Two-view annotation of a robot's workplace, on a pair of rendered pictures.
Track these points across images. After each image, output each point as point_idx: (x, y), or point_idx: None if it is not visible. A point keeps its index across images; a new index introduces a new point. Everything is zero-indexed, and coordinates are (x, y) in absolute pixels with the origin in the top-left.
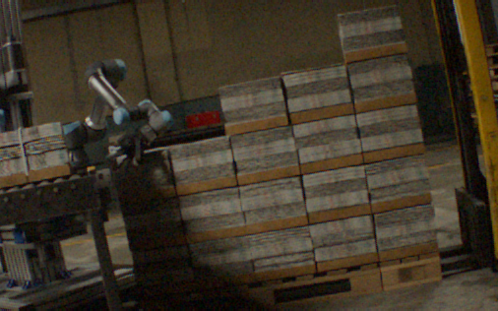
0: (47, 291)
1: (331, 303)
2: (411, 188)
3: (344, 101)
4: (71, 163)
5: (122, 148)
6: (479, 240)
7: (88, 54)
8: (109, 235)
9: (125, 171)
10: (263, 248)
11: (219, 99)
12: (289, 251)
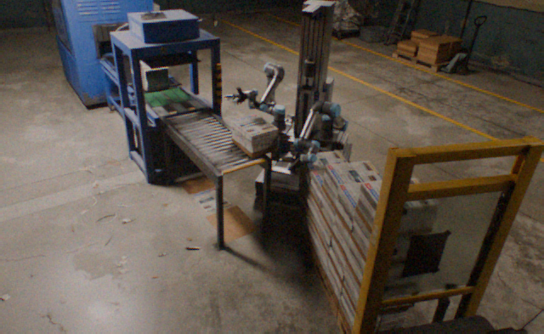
0: (289, 178)
1: (319, 296)
2: (354, 300)
3: (349, 227)
4: (319, 134)
5: (289, 157)
6: None
7: None
8: (495, 138)
9: (303, 164)
10: (318, 245)
11: None
12: (322, 257)
